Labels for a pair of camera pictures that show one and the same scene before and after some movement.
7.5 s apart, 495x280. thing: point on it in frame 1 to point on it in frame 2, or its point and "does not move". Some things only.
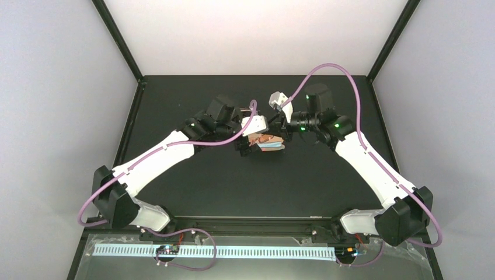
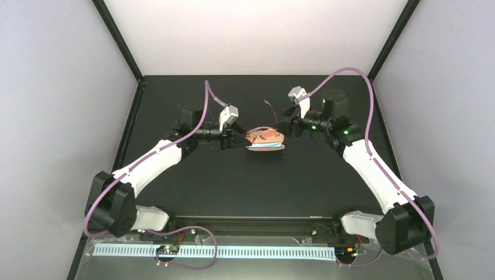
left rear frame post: (124, 46) does not move
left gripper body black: (241, 148) to (227, 133)
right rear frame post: (405, 16) does not move
